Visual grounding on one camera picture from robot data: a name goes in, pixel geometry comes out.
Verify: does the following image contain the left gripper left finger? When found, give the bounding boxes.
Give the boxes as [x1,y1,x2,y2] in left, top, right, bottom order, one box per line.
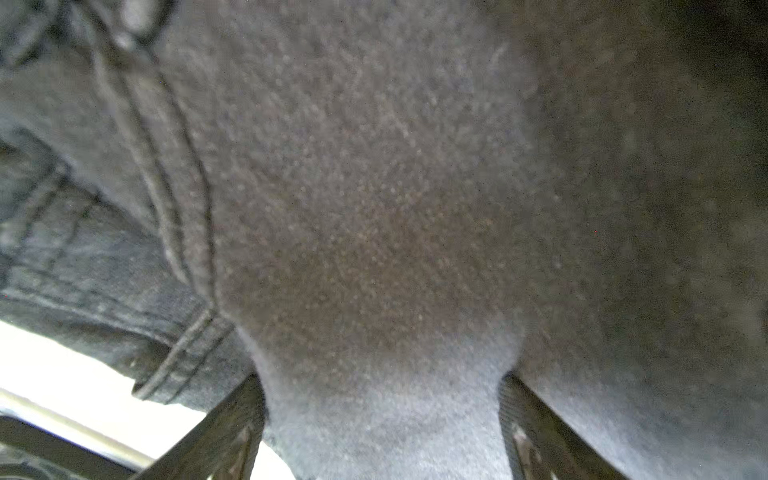
[133,374,266,480]

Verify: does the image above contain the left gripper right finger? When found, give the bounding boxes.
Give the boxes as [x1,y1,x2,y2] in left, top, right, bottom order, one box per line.
[498,372,625,480]

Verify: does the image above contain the aluminium frame rail front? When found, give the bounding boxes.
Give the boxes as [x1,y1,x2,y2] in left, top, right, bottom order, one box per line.
[1,389,154,479]

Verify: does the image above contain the black trousers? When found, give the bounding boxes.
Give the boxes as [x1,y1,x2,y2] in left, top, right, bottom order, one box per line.
[1,1,767,479]

